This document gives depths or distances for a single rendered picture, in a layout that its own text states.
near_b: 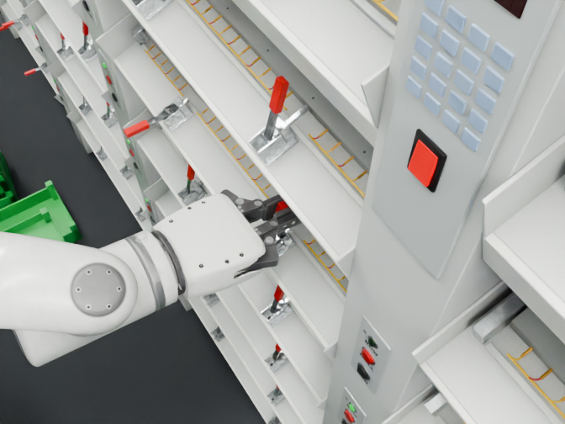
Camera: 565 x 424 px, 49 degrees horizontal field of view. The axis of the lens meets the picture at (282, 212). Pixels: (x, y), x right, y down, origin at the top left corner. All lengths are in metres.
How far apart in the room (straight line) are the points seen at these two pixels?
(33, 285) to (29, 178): 1.68
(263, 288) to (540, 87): 0.76
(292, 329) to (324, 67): 0.59
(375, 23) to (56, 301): 0.34
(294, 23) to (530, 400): 0.34
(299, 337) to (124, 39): 0.54
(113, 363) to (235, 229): 1.17
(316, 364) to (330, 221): 0.40
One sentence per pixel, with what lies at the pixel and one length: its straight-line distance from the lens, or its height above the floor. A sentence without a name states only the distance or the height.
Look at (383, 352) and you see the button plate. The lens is 0.59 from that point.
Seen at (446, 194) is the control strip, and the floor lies 1.36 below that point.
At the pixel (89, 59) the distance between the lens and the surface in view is 1.38.
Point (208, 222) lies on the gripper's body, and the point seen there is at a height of 1.07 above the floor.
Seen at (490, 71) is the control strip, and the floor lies 1.45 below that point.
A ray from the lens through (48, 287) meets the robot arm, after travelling 0.55.
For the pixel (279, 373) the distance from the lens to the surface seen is 1.16.
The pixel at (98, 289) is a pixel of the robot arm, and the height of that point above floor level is 1.17.
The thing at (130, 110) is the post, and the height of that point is 0.83.
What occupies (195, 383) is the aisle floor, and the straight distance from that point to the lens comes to 1.75.
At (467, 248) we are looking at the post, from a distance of 0.38.
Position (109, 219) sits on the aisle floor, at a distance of 2.05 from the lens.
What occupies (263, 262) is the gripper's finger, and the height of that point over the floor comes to 1.05.
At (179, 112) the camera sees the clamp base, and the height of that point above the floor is 0.98.
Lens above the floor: 1.65
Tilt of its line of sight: 56 degrees down
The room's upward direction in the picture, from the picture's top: straight up
